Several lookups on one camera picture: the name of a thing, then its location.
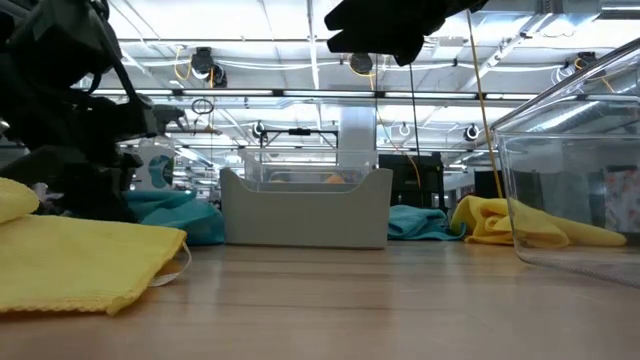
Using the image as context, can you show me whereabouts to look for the colourful patterned board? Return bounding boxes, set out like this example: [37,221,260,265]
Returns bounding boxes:
[602,167,640,234]

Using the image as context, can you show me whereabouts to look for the black hanging cable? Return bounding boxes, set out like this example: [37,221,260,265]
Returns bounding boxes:
[407,63,424,169]

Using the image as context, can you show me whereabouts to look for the white spray bottle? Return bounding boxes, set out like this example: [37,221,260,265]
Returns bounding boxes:
[133,103,187,192]

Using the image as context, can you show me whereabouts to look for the grey plastic basket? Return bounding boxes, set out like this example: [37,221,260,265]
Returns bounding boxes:
[218,167,395,250]

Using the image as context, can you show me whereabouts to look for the large clear plastic basket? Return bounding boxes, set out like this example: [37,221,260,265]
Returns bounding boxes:
[489,37,640,289]

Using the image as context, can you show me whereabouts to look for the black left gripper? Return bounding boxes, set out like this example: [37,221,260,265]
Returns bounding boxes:
[0,89,160,224]

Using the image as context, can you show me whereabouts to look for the teal microfiber towel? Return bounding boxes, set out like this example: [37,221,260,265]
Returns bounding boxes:
[387,203,467,242]
[122,188,226,247]

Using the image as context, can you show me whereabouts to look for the yellow hanging cable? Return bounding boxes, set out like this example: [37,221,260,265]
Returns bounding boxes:
[464,9,505,200]

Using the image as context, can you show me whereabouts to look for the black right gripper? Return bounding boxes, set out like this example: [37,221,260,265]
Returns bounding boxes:
[323,0,490,67]

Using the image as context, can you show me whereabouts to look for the yellow microfiber towel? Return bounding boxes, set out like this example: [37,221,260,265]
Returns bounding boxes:
[0,177,192,316]
[449,194,629,250]

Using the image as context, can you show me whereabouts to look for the black equipment rack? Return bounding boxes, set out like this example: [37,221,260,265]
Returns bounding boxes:
[378,151,447,210]

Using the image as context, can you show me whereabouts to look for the black gantry frame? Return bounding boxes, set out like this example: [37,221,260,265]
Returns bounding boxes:
[258,127,340,150]

